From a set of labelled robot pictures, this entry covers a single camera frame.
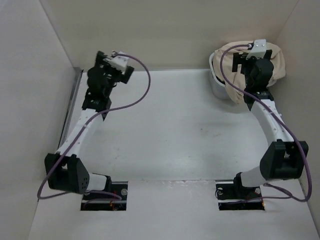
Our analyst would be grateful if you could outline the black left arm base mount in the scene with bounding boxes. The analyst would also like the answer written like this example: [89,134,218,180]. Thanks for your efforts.
[80,181,129,212]

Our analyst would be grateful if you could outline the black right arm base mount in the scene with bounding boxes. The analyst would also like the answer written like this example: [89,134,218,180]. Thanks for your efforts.
[215,180,265,211]

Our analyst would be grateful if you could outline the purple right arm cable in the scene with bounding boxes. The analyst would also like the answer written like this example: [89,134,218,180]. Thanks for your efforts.
[219,43,313,203]

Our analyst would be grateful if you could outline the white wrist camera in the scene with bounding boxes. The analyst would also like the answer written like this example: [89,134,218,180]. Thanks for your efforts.
[246,39,267,60]
[108,51,129,73]

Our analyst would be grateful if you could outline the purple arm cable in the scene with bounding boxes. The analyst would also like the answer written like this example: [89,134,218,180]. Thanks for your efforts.
[36,50,152,201]
[219,43,313,203]

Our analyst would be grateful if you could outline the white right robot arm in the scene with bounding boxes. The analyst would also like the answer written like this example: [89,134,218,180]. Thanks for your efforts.
[231,50,309,200]

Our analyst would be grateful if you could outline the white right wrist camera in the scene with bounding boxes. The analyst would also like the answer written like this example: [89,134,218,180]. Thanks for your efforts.
[246,39,267,60]

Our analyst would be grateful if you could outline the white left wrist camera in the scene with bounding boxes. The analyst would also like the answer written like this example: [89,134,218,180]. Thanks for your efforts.
[108,51,129,73]

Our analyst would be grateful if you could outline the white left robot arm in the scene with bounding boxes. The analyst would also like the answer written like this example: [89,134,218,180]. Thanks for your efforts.
[43,51,134,200]

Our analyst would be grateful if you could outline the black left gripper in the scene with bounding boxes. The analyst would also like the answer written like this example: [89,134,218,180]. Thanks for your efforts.
[97,52,134,97]

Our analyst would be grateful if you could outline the white plastic laundry basket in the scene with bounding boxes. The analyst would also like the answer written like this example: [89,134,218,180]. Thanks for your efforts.
[208,52,231,101]

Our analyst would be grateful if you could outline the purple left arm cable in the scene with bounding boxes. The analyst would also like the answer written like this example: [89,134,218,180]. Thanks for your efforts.
[36,50,152,201]

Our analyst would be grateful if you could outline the beige drawstring trousers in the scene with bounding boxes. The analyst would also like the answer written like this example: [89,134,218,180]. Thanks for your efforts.
[212,40,286,104]

